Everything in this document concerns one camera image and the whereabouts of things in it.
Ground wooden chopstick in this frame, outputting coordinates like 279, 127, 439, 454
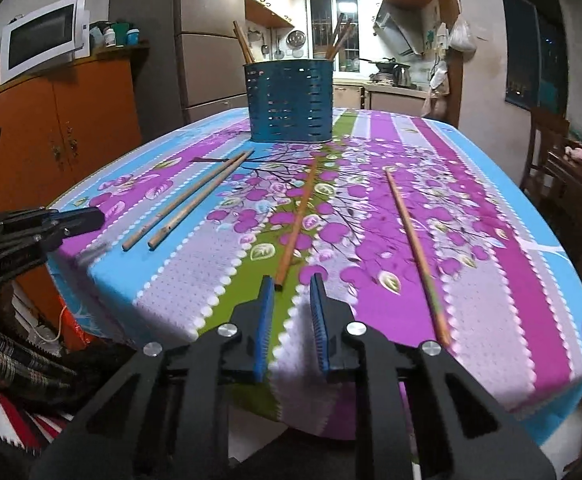
233, 27, 253, 65
384, 170, 452, 349
233, 21, 255, 65
122, 151, 247, 252
148, 150, 254, 250
327, 23, 356, 62
275, 159, 318, 290
326, 12, 345, 61

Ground kitchen counter cabinets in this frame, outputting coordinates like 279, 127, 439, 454
333, 80, 427, 116

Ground kitchen window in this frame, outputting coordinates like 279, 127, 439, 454
306, 0, 361, 73

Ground plaid cloth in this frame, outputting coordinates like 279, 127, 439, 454
0, 333, 77, 402

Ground orange wooden cabinet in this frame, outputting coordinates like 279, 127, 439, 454
0, 46, 150, 351

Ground floral striped tablecloth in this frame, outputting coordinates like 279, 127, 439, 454
49, 108, 582, 442

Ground white microwave oven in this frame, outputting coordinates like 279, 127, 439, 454
0, 0, 90, 84

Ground white pill bottle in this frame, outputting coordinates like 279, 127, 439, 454
103, 27, 116, 48

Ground blue lidded jar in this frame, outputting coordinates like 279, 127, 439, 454
126, 28, 140, 47

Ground grey refrigerator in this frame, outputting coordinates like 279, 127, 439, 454
108, 0, 247, 141

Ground wooden chair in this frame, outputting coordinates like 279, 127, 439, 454
519, 107, 570, 200

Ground blue perforated utensil holder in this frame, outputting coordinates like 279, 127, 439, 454
244, 58, 333, 144

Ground electric kettle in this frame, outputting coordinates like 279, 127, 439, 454
392, 63, 413, 88

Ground black wok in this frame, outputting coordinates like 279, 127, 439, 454
361, 58, 408, 74

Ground dark curtained window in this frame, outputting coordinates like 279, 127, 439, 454
503, 0, 568, 116

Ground white plastic bag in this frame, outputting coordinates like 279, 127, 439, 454
448, 13, 477, 54

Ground range hood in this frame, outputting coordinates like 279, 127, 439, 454
375, 2, 425, 56

